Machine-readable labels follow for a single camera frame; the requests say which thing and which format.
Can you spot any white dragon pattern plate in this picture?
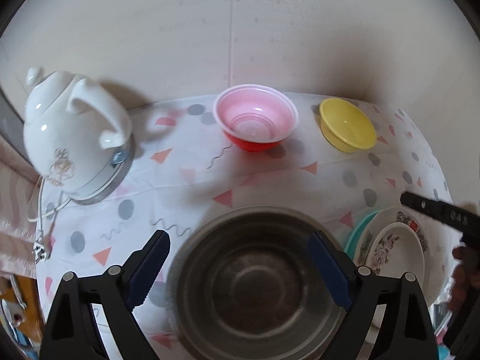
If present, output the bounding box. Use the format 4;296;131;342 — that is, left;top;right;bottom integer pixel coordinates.
345;206;441;306

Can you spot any white oval floral dish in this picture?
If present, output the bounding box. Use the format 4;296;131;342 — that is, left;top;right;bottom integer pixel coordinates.
368;221;427;304

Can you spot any teal round plate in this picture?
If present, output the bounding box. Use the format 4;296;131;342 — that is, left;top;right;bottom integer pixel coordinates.
344;211;378;259

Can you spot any yellow plastic bowl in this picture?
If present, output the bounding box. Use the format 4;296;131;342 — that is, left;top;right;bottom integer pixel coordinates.
319;97;377;153

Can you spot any stainless steel bowl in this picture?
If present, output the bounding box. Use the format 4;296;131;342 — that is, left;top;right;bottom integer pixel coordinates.
166;205;343;359

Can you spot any red pink plastic bowl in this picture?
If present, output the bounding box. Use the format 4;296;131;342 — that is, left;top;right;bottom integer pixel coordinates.
212;84;299;152

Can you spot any person right hand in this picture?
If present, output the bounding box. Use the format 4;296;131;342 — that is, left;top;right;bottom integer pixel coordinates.
448;246;468;311

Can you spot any white patterned tablecloth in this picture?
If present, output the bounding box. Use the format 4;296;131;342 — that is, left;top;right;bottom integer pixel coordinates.
35;91;455;360

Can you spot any white ceramic electric kettle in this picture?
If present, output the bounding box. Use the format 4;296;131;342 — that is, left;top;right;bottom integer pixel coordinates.
24;67;135;205

